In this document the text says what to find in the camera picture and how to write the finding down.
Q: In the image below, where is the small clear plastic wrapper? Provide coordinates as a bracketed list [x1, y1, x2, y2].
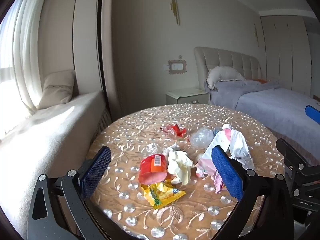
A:
[146, 142, 179, 156]

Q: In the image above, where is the red clear candy wrapper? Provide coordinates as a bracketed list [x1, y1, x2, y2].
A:
[160, 124, 187, 138]

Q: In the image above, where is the yellow snack wrapper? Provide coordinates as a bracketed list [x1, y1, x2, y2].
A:
[140, 181, 187, 210]

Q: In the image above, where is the framed wall switch panel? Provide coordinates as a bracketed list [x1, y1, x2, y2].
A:
[167, 59, 187, 75]

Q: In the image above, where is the white window seat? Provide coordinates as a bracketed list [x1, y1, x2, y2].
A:
[0, 90, 112, 240]

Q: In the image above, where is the pink snack wrapper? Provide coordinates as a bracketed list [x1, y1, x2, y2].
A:
[212, 172, 227, 193]

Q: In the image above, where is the white pink packaging bag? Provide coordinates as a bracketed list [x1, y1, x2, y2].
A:
[195, 124, 255, 178]

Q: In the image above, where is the white ruffled pillow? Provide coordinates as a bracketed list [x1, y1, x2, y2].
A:
[206, 66, 247, 89]

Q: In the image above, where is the cream tissue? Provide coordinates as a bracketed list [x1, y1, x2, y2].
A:
[167, 150, 194, 186]

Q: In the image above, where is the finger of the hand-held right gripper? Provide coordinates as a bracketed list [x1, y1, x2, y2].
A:
[305, 104, 320, 125]
[276, 138, 311, 171]

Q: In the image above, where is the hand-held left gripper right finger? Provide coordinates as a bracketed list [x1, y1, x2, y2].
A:
[211, 145, 295, 240]

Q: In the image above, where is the clear plastic bag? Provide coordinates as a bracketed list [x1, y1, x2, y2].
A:
[189, 126, 216, 148]

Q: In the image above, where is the beige cushion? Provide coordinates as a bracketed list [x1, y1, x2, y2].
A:
[36, 70, 76, 110]

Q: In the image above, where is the white curtain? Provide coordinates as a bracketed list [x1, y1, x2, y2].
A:
[0, 0, 52, 117]

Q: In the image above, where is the red plastic cup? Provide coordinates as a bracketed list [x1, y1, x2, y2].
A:
[138, 154, 167, 183]

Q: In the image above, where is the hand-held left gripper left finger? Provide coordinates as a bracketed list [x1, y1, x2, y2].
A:
[27, 145, 112, 240]

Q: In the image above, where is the long gold wall lamp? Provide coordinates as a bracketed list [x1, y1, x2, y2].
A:
[171, 0, 180, 26]

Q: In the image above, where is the round table with embroidered cloth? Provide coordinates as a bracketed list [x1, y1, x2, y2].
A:
[85, 103, 304, 240]

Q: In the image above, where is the beige wardrobe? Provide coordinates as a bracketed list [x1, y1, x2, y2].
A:
[260, 15, 313, 97]

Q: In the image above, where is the bed with lilac cover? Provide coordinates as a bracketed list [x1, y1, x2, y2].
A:
[204, 79, 320, 166]

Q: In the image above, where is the beige padded headboard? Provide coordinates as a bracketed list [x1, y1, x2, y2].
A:
[194, 46, 263, 88]

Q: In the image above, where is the white nightstand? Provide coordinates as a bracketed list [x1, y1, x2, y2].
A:
[166, 87, 209, 105]

